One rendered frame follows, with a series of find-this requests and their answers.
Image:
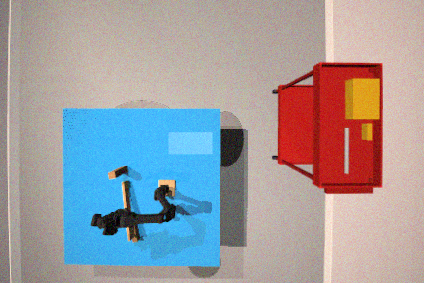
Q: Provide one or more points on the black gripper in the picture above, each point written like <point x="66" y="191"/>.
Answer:
<point x="95" y="218"/>

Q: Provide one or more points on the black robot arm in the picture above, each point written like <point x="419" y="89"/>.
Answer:
<point x="128" y="218"/>

